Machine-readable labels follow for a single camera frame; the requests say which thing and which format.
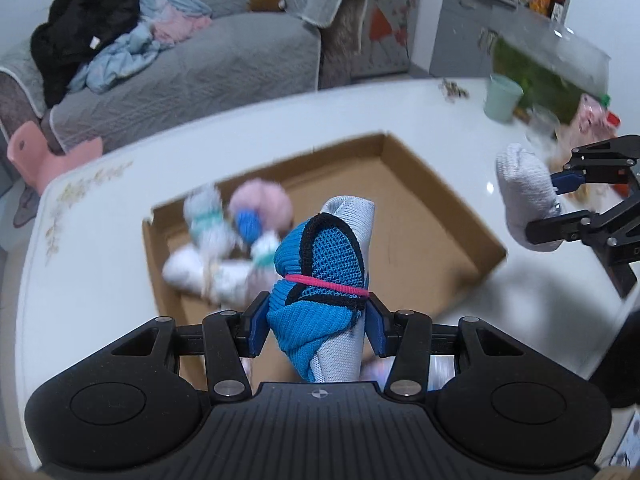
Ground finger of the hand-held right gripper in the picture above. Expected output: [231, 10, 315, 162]
[525, 209, 602, 247]
[549, 134, 640, 196]

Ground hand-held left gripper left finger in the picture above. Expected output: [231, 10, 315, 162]
[106, 290, 272, 404]

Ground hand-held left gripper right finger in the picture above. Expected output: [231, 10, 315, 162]
[366, 295, 532, 401]

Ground plain white sock bundle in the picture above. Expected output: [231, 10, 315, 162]
[494, 143, 564, 254]

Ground small white teal-banded sock bundle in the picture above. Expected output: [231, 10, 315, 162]
[247, 230, 284, 282]

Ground white striped sock bundle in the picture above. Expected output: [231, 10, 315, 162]
[161, 244, 252, 307]

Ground blue mesh grey sock bundle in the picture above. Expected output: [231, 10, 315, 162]
[266, 196, 377, 384]

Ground shallow cardboard box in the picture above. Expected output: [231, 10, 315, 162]
[142, 131, 509, 397]

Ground light blue fluffy sock bundle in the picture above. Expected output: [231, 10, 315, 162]
[182, 183, 239, 262]

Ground pink fluffy sock bundle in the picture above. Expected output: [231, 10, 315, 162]
[228, 178, 295, 242]

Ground clear plastic cup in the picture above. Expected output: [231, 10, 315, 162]
[524, 104, 559, 144]

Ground green cup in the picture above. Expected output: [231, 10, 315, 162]
[483, 73, 524, 122]

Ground glass fish tank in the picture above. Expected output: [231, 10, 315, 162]
[491, 9, 612, 127]

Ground person's dark pants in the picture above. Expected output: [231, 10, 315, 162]
[594, 309, 640, 412]

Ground pile of seed shells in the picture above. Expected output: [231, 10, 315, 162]
[438, 78, 469, 104]

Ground grey cabinet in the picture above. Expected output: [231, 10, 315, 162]
[429, 0, 612, 82]

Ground figure printed panel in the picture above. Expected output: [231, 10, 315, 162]
[351, 0, 427, 79]

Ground patterned floor mat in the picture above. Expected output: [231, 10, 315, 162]
[12, 179, 42, 229]

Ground grey sofa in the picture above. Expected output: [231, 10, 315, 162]
[0, 0, 372, 157]

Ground pink child chair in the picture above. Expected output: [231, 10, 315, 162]
[7, 122, 105, 197]

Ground light blue clothing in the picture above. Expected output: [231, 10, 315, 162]
[67, 0, 214, 94]

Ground pink clothing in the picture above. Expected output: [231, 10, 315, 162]
[149, 4, 214, 44]

